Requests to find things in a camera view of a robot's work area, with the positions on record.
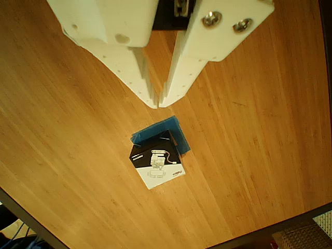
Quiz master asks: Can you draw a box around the white grille heater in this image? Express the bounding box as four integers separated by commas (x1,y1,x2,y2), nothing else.
312,211,332,234

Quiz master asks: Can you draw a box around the blue tape square target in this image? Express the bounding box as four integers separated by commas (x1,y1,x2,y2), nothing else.
131,116,192,156

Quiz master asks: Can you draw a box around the blue cable bundle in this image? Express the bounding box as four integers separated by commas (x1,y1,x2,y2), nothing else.
0,223,45,249

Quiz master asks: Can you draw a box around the brown wicker basket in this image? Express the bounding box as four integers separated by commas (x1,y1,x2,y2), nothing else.
272,223,332,249

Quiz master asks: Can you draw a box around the black and white cardboard box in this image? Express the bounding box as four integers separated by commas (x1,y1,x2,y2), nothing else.
129,130,186,190

